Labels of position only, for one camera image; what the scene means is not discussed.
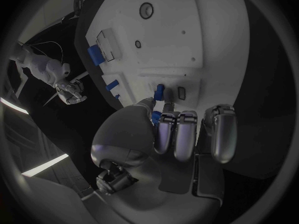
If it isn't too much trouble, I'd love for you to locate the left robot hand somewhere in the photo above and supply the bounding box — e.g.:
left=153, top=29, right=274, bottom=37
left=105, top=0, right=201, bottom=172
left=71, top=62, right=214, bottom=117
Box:
left=81, top=87, right=238, bottom=224

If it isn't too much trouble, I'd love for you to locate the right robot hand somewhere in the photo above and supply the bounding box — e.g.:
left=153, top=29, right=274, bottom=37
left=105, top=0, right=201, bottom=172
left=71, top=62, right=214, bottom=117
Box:
left=55, top=79, right=88, bottom=106

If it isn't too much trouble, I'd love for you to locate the blue gear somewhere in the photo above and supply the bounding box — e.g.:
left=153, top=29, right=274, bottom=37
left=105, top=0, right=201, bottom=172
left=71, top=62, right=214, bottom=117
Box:
left=150, top=111, right=162, bottom=127

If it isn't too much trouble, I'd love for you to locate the white task board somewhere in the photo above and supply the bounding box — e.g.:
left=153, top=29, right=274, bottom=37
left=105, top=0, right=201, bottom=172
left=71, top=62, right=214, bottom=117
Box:
left=85, top=0, right=251, bottom=129

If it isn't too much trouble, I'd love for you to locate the white cable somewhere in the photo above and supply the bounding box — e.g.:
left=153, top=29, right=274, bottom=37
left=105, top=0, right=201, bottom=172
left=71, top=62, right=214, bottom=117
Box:
left=29, top=41, right=65, bottom=64

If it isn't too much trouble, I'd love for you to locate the blue plug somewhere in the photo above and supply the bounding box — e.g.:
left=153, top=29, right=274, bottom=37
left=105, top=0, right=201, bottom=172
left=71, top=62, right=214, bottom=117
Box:
left=153, top=84, right=164, bottom=102

